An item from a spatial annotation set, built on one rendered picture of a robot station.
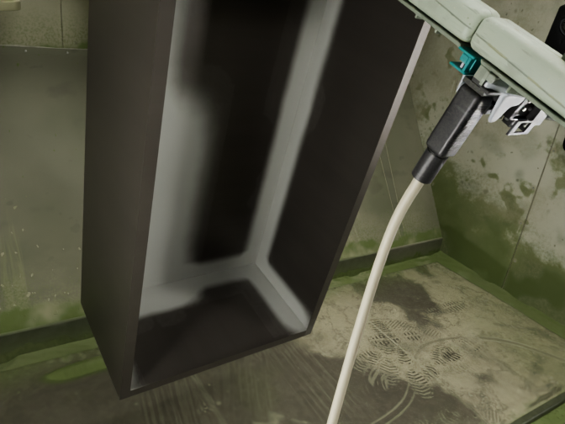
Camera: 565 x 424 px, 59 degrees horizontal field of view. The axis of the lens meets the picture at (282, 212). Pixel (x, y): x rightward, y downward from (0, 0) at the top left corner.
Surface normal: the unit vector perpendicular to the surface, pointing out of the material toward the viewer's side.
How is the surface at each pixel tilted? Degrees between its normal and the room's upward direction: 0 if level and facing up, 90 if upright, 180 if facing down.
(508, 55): 90
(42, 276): 57
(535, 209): 90
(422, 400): 0
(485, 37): 90
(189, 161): 102
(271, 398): 0
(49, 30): 90
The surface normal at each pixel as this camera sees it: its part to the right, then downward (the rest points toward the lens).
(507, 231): -0.84, 0.12
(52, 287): 0.51, -0.16
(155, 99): 0.53, 0.57
